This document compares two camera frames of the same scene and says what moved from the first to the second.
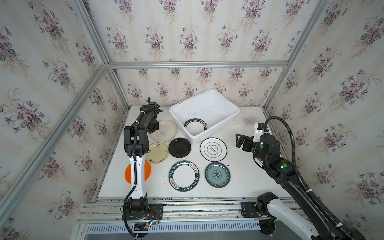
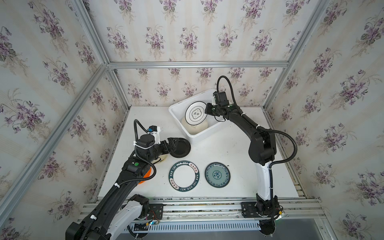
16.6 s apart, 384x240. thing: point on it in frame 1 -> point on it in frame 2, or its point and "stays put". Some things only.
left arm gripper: [151, 108] -> [167, 145]
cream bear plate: [167, 131] -> [198, 129]
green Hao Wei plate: [184, 176] stays put
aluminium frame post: [119, 87] stays put
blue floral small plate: [217, 175] stays put
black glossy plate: [179, 147] stays put
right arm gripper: [247, 142] -> [211, 109]
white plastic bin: [210, 106] stays put
